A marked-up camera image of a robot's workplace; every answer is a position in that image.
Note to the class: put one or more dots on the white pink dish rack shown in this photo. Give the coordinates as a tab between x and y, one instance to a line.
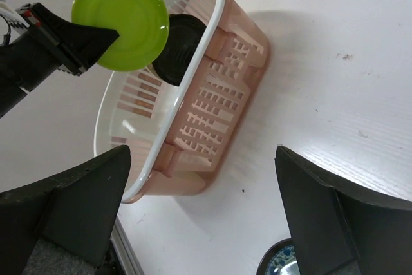
179	135

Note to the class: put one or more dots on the blue white patterned plate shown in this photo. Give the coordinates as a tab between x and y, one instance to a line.
279	259

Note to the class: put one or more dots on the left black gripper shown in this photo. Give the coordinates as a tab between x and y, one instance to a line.
48	44

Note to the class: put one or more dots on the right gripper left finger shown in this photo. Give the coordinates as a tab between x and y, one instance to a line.
62	224

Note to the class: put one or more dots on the black plate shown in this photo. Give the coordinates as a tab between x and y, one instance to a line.
185	33

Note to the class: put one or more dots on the green plate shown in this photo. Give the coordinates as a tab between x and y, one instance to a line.
142	25

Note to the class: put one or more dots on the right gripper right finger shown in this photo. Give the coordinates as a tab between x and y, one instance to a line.
338	226

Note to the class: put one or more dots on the aluminium rail frame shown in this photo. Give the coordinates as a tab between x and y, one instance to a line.
124	250

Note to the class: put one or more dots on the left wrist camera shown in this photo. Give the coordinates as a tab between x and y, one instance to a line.
12	16

